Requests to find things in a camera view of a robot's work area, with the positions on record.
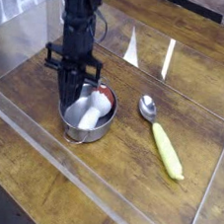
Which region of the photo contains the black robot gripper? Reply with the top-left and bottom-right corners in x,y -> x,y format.
44,24 -> 103,107

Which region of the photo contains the red and white toy mushroom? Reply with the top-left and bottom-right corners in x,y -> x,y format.
78,85 -> 113,130

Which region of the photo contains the small silver pot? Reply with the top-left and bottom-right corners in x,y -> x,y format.
59,84 -> 117,144

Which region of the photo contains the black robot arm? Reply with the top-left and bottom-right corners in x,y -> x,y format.
45,0 -> 108,109

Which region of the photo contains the black bar on table edge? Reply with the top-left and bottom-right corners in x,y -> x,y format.
168,0 -> 223,24

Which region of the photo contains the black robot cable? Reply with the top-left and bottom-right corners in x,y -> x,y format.
92,9 -> 111,45

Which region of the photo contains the spoon with yellow handle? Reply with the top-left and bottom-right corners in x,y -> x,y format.
138,95 -> 185,181

